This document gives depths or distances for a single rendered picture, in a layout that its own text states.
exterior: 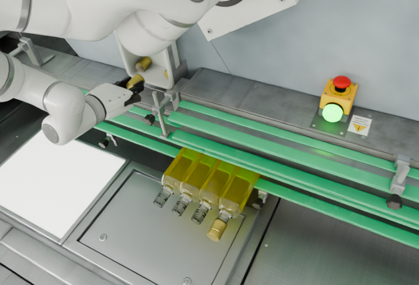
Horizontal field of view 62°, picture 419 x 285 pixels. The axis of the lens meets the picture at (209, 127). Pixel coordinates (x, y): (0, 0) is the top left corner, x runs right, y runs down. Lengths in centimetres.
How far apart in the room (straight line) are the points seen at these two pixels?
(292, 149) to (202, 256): 38
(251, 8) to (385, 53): 31
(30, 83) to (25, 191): 55
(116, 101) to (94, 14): 45
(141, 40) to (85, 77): 77
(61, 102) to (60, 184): 53
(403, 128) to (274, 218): 43
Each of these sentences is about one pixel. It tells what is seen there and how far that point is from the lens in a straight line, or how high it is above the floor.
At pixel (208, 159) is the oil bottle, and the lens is 98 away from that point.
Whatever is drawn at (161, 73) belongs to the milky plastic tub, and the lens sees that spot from 112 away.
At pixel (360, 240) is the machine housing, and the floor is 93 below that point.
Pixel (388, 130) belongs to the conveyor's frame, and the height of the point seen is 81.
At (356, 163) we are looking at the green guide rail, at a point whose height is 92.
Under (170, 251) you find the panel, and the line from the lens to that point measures 103.
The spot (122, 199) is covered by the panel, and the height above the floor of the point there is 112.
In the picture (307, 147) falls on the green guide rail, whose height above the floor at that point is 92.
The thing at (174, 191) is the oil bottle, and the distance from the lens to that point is 97.
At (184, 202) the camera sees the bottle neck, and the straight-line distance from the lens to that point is 93.
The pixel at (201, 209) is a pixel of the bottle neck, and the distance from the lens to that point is 91.
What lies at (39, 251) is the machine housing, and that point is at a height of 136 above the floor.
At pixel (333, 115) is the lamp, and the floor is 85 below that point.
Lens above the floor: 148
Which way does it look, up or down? 35 degrees down
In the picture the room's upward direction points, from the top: 145 degrees counter-clockwise
